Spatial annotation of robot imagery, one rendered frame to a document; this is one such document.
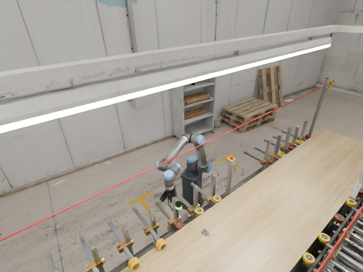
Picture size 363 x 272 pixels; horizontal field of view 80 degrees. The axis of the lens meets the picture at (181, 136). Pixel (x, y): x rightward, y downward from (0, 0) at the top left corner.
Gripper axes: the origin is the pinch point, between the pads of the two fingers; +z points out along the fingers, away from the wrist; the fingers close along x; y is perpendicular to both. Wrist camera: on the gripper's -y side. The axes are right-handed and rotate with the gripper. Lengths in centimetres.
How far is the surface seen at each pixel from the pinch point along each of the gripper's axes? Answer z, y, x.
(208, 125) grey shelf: 90, 264, 210
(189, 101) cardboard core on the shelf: 7, 198, 204
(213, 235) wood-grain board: 11.4, 14.3, -45.5
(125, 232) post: -10, -48, -9
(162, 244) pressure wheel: 3.8, -27.0, -28.5
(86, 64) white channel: -145, -55, -44
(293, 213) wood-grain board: 12, 89, -78
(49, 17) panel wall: -158, -7, 260
